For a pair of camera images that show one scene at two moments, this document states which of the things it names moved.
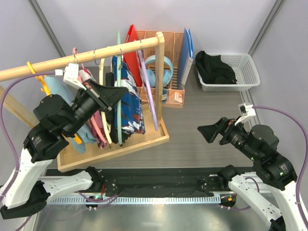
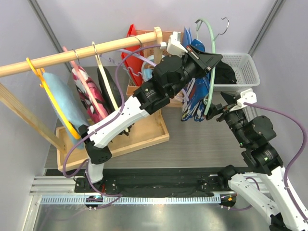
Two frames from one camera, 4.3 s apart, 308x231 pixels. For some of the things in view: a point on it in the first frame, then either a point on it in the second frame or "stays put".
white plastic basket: [245, 68] stays put
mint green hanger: [119, 100] to [208, 109]
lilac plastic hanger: [148, 90] to [134, 56]
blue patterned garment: [132, 118] to [195, 92]
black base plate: [155, 181] stays put
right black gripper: [209, 132] to [217, 108]
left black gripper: [104, 97] to [203, 61]
